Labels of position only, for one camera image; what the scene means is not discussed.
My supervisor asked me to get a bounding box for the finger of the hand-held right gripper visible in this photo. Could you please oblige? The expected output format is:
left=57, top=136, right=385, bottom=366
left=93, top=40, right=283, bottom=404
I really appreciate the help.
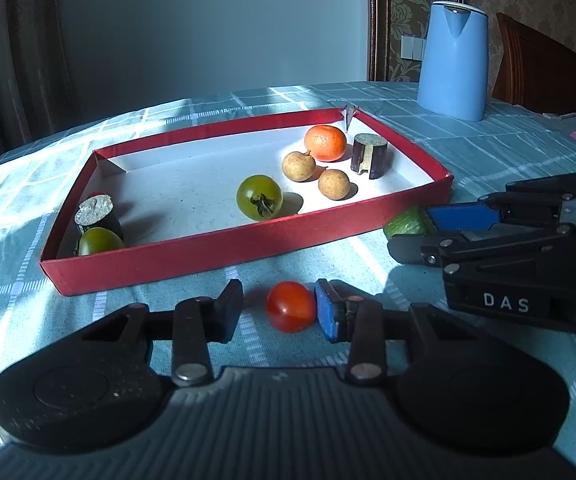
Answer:
left=425, top=192, right=523, bottom=235
left=387, top=232, right=473, bottom=267

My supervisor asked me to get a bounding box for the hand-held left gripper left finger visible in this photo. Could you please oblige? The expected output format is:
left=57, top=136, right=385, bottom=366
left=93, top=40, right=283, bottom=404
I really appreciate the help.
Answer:
left=83, top=279, right=245, bottom=387

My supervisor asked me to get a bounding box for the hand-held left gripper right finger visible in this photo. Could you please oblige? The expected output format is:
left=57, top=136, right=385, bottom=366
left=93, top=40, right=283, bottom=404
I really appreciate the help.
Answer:
left=314, top=278, right=469, bottom=386

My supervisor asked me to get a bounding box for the green cucumber piece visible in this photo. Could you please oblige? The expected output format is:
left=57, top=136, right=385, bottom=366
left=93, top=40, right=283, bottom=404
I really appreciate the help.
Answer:
left=383, top=205, right=436, bottom=240

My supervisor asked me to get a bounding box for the red cherry tomato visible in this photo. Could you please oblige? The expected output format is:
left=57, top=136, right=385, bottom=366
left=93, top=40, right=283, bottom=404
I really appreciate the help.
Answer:
left=266, top=281, right=317, bottom=334

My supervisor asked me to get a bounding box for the red cardboard box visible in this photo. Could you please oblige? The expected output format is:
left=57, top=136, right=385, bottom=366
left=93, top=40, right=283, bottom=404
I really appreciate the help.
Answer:
left=39, top=106, right=453, bottom=297

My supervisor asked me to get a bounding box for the brown longan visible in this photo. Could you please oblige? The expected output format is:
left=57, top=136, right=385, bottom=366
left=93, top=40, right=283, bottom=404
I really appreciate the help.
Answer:
left=281, top=151, right=317, bottom=183
left=318, top=168, right=351, bottom=200

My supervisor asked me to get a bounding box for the eggplant piece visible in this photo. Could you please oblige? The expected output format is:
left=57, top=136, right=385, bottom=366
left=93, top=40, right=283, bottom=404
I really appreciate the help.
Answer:
left=74, top=195, right=125, bottom=241
left=350, top=133, right=389, bottom=180

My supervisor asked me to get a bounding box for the green tomato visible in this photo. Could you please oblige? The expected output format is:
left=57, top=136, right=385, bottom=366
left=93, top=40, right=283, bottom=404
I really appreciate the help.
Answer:
left=236, top=174, right=284, bottom=221
left=76, top=227, right=126, bottom=257

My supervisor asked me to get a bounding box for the orange tangerine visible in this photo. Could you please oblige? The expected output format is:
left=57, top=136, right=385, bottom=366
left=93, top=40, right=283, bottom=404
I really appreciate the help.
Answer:
left=304, top=124, right=347, bottom=163

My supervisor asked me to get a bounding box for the blue kettle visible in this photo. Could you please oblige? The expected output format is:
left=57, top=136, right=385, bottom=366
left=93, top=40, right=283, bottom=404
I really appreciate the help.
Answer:
left=416, top=1, right=488, bottom=122

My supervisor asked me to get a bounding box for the brown wooden chair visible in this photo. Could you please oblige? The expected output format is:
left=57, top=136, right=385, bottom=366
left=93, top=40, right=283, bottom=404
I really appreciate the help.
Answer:
left=490, top=12, right=576, bottom=133

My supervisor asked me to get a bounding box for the teal checked tablecloth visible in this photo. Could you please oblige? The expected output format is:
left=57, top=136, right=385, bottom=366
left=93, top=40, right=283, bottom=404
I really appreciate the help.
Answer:
left=0, top=80, right=576, bottom=480

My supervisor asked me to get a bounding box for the patterned grey curtain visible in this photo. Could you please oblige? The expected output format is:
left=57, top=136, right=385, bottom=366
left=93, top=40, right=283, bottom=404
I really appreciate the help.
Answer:
left=0, top=0, right=76, bottom=176

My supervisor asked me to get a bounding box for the white wall switch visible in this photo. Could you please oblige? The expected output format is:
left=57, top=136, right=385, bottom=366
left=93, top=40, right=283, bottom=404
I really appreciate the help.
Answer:
left=401, top=35, right=426, bottom=61

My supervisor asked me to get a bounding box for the dark wooden frame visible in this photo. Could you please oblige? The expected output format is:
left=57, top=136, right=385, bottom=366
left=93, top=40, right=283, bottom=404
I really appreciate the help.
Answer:
left=366, top=0, right=393, bottom=82

